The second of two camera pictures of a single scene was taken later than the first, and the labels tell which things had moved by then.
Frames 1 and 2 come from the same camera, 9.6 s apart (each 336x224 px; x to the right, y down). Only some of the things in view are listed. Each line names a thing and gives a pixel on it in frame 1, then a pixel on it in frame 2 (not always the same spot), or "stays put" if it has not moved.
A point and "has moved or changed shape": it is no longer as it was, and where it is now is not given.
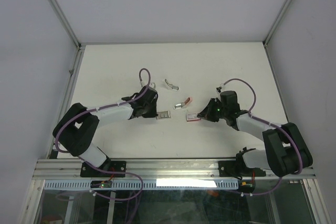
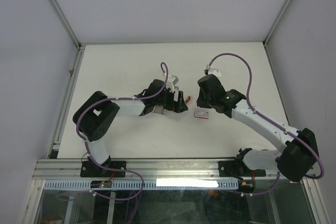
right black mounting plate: (236, 168) stays put
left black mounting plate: (88, 170) stays put
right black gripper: (206, 113) → (199, 101)
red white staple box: (192, 117) has moved or changed shape
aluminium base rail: (70, 170) stays put
